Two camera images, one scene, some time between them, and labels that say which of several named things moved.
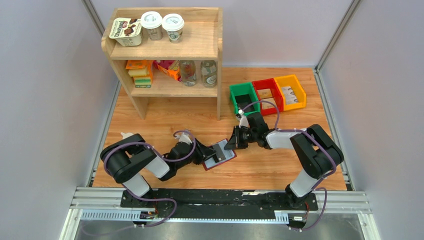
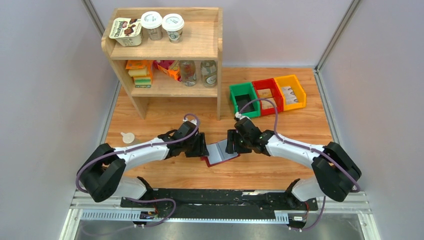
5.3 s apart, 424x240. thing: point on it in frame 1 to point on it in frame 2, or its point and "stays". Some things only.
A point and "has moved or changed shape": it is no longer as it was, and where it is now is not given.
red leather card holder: (211, 162) has moved or changed shape
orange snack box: (171, 67) stays
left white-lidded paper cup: (151, 22) stays
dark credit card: (219, 153) to (242, 102)
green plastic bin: (242, 94) stays
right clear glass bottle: (209, 74) stays
